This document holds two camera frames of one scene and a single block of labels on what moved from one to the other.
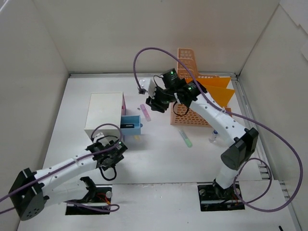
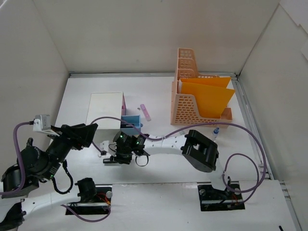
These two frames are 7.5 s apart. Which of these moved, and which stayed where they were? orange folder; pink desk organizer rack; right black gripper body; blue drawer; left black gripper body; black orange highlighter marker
Moved: left black gripper body; right black gripper body
Stayed: black orange highlighter marker; blue drawer; orange folder; pink desk organizer rack
